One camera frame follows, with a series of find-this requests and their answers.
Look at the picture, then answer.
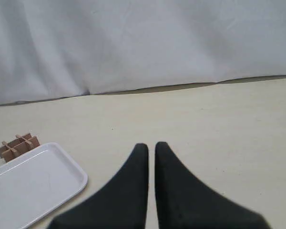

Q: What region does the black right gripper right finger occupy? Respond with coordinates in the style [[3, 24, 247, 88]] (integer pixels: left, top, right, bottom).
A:
[[154, 142, 270, 229]]

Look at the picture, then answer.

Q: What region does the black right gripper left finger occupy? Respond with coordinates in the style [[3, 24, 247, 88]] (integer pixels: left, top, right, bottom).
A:
[[48, 143, 149, 229]]

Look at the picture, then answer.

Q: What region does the brown wooden block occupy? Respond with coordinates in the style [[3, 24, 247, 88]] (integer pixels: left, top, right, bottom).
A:
[[0, 133, 40, 162]]

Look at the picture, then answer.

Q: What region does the white plastic tray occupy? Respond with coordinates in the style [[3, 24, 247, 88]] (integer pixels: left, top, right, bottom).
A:
[[0, 142, 88, 229]]

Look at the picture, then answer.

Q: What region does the white backdrop cloth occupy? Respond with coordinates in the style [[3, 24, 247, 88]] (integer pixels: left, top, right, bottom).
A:
[[0, 0, 286, 105]]

